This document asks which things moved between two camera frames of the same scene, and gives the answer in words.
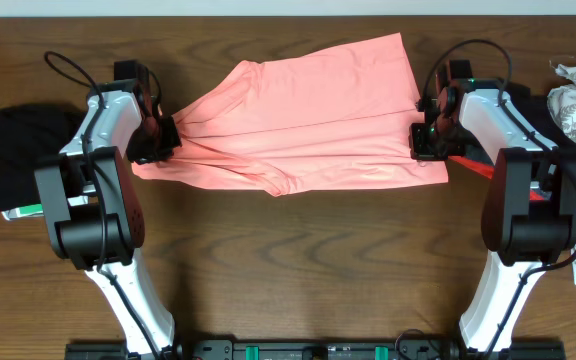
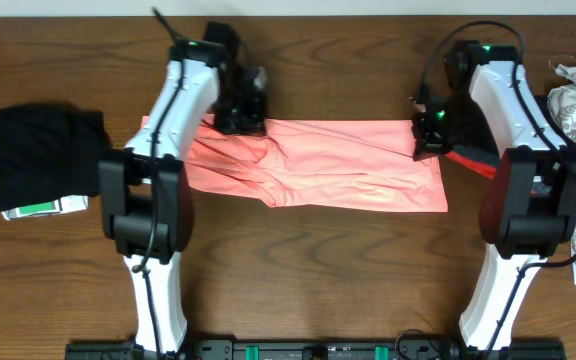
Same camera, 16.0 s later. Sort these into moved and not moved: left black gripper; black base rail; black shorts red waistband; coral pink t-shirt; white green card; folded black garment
Moved: left black gripper; coral pink t-shirt
Not moved: black base rail; black shorts red waistband; folded black garment; white green card
